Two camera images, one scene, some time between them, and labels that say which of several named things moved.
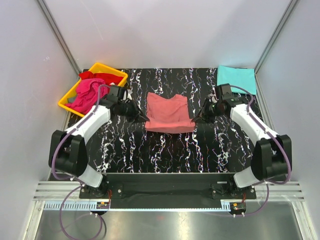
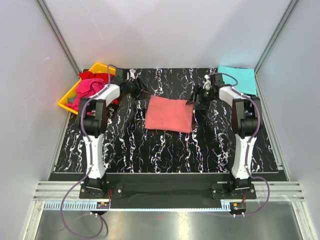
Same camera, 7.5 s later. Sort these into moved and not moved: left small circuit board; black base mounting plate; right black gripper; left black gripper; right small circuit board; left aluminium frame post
Moved: left black gripper; right black gripper
Not moved: black base mounting plate; right small circuit board; left aluminium frame post; left small circuit board
